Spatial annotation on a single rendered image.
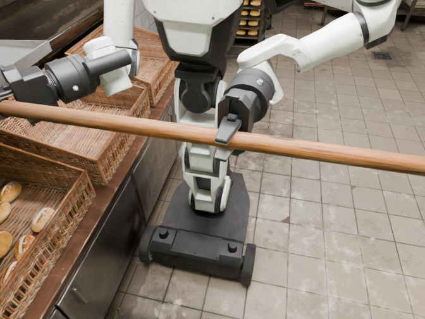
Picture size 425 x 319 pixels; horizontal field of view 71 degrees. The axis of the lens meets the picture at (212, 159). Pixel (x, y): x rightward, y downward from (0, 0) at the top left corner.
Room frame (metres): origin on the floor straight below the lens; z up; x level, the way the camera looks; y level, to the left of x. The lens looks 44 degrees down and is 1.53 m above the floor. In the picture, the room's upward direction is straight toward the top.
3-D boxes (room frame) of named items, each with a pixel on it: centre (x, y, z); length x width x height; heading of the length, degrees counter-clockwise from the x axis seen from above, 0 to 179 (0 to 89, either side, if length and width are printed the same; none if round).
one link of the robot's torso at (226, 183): (1.05, 0.01, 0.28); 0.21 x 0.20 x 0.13; 167
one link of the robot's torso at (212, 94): (0.94, 0.04, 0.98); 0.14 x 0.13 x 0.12; 77
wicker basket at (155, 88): (1.74, 0.50, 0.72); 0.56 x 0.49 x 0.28; 168
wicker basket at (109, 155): (1.14, 0.62, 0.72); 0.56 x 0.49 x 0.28; 169
